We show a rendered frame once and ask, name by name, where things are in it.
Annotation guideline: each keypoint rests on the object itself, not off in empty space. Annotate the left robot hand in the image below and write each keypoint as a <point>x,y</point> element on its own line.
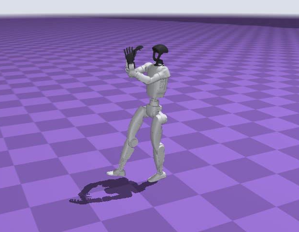
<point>129,56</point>

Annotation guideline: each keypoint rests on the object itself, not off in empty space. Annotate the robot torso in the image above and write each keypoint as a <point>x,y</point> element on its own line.
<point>155,90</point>

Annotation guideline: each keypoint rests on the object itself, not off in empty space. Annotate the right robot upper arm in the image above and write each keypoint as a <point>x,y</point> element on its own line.
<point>141,69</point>

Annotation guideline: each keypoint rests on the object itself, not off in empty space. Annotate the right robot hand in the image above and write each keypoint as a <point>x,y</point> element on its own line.
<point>137,48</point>

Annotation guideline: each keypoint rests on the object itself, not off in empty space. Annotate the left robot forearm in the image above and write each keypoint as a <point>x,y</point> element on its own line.
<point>139,76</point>

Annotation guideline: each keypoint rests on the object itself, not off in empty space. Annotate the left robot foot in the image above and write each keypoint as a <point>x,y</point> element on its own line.
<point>157,177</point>

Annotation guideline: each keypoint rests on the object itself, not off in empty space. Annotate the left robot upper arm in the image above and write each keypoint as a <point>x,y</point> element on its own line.
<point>164,73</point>

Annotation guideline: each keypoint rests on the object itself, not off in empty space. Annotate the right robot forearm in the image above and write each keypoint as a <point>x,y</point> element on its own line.
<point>127,70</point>

